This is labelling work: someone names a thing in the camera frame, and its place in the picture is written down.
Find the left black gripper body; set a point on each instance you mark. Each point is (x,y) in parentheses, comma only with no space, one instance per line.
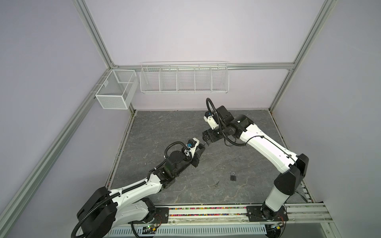
(194,160)

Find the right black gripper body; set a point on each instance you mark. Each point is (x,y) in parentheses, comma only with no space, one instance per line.
(215,135)

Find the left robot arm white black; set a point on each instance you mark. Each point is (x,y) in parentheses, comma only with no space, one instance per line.
(107,209)

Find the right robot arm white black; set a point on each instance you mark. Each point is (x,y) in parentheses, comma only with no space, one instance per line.
(227,122)

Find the white mesh box basket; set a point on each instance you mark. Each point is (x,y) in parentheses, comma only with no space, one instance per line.
(117,90)

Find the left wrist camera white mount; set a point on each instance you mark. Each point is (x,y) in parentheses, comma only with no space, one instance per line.
(191,147)

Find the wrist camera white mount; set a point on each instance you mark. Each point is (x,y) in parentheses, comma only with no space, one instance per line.
(191,147)
(208,117)

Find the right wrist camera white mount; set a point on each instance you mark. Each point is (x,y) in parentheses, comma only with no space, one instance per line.
(208,117)

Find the long white wire basket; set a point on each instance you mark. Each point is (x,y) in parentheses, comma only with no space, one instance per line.
(184,77)

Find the white vented cable duct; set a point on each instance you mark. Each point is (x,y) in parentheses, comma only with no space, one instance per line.
(202,231)

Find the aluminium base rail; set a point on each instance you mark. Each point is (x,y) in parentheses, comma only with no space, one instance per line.
(218,214)

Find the aluminium frame profiles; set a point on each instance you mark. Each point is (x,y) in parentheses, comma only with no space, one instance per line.
(17,205)

